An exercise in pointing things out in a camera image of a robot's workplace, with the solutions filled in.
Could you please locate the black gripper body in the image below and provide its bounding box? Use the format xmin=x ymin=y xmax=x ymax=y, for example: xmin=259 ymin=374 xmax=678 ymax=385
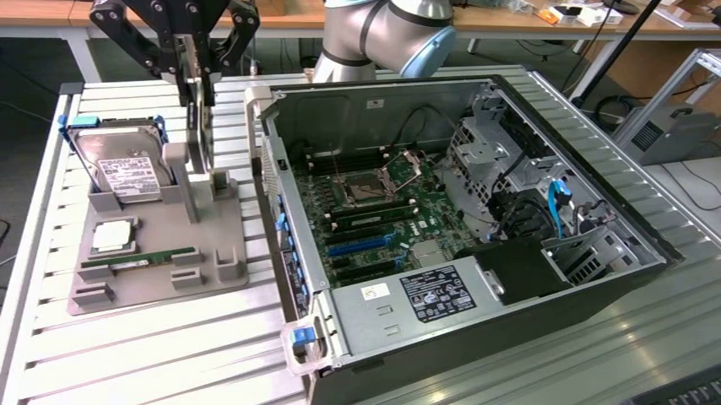
xmin=125 ymin=0 xmax=227 ymax=12

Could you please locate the graphics card with black cooler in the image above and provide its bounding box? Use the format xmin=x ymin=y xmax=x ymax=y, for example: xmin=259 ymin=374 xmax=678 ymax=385
xmin=173 ymin=33 xmax=218 ymax=176

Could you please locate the wooden box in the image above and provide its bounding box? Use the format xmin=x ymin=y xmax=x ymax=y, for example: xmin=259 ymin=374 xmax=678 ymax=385
xmin=257 ymin=0 xmax=289 ymax=19

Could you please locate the wooden desk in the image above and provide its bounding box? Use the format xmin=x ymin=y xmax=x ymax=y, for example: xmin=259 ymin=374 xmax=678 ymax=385
xmin=453 ymin=0 xmax=721 ymax=56
xmin=0 ymin=0 xmax=328 ymax=84

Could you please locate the hard disk in blue caddy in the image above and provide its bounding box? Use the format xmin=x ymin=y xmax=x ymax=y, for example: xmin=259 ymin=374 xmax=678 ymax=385
xmin=57 ymin=113 xmax=178 ymax=207

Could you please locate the black RAM slot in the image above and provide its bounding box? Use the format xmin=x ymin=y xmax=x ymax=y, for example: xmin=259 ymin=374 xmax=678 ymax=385
xmin=329 ymin=205 xmax=417 ymax=228
xmin=307 ymin=152 xmax=389 ymax=170
xmin=328 ymin=201 xmax=415 ymax=223
xmin=307 ymin=148 xmax=388 ymax=166
xmin=308 ymin=155 xmax=389 ymax=174
xmin=327 ymin=197 xmax=413 ymax=218

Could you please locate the CPU socket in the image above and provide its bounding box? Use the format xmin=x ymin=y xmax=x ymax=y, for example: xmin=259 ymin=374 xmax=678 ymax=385
xmin=335 ymin=170 xmax=395 ymax=208

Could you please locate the metal socket cover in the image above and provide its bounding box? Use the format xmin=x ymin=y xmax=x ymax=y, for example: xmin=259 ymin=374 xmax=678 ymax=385
xmin=379 ymin=148 xmax=424 ymax=187

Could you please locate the silver CPU chip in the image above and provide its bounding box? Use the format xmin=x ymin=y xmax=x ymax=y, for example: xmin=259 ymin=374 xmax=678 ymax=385
xmin=90 ymin=221 xmax=136 ymax=251

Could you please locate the grey parts rack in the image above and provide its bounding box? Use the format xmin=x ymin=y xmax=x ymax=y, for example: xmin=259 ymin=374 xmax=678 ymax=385
xmin=65 ymin=141 xmax=253 ymax=317

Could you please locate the black expansion slot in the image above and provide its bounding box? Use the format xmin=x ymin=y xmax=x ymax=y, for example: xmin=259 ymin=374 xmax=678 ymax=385
xmin=332 ymin=251 xmax=399 ymax=271
xmin=336 ymin=262 xmax=401 ymax=284
xmin=323 ymin=225 xmax=395 ymax=246

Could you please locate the silver disk bay cage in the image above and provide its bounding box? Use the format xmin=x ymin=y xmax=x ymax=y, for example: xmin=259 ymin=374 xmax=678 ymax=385
xmin=443 ymin=116 xmax=564 ymax=212

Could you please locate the green motherboard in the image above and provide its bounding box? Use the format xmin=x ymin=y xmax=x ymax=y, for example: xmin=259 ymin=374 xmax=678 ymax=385
xmin=289 ymin=145 xmax=470 ymax=289

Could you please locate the blue expansion slot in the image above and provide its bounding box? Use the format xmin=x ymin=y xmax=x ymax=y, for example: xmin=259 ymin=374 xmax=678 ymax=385
xmin=325 ymin=235 xmax=399 ymax=257

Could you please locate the black white small device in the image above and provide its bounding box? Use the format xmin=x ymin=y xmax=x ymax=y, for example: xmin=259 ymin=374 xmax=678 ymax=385
xmin=548 ymin=4 xmax=582 ymax=25

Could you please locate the silver chipset heatsink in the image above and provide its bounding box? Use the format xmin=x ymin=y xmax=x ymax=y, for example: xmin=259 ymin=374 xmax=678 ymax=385
xmin=408 ymin=242 xmax=447 ymax=267

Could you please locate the white box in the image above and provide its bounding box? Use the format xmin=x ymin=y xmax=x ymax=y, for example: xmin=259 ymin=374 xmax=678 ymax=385
xmin=574 ymin=8 xmax=623 ymax=28

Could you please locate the black tripod pole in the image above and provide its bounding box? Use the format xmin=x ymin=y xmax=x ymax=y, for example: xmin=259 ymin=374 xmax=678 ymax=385
xmin=568 ymin=0 xmax=664 ymax=109

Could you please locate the grey power supply unit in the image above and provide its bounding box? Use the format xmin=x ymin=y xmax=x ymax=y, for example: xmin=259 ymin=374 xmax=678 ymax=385
xmin=328 ymin=255 xmax=504 ymax=369

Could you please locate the black plastic shroud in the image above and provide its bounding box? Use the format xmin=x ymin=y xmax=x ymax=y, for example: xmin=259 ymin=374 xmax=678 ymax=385
xmin=453 ymin=240 xmax=574 ymax=307

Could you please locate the grey machine housing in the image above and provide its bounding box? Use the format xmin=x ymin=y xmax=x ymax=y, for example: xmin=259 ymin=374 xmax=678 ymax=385
xmin=612 ymin=105 xmax=721 ymax=166

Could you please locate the perforated metal disk bay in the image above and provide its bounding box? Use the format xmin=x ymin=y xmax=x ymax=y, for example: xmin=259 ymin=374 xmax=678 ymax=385
xmin=538 ymin=225 xmax=667 ymax=289

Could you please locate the black open PC case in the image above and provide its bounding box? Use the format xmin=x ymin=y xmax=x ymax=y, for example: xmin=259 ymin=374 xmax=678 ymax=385
xmin=241 ymin=74 xmax=686 ymax=405

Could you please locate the black keyboard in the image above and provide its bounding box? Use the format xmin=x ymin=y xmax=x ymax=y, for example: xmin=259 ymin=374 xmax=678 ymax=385
xmin=630 ymin=370 xmax=721 ymax=405

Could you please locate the grey corner bracket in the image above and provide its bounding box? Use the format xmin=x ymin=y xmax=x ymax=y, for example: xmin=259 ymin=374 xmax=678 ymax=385
xmin=243 ymin=86 xmax=287 ymax=123

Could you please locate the black wire bundle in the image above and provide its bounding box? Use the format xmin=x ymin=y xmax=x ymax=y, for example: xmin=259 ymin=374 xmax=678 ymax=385
xmin=487 ymin=196 xmax=556 ymax=244

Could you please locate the blue wire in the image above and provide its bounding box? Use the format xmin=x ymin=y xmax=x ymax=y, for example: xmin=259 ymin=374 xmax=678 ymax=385
xmin=544 ymin=179 xmax=574 ymax=242

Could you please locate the aluminium profile frame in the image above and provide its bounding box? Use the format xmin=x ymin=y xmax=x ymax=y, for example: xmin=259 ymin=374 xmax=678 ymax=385
xmin=610 ymin=47 xmax=721 ymax=143

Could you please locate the clear corner bracket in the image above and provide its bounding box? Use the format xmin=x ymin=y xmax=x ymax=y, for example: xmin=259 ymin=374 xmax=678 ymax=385
xmin=279 ymin=318 xmax=332 ymax=377

